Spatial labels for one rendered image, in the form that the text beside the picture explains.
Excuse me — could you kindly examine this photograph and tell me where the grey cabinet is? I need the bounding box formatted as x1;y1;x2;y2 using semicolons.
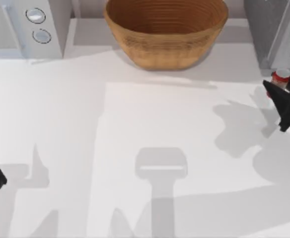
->
243;0;290;76

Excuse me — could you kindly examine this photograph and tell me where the small microwave knob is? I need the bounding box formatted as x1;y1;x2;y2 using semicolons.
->
31;27;53;45

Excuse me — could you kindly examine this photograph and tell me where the woven wooden basket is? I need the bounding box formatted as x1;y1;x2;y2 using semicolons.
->
103;0;229;71

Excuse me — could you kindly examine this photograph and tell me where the large microwave knob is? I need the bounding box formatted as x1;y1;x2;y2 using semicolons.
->
25;7;47;25

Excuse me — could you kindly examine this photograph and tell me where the pale microwave oven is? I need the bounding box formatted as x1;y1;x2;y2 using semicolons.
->
0;0;73;60

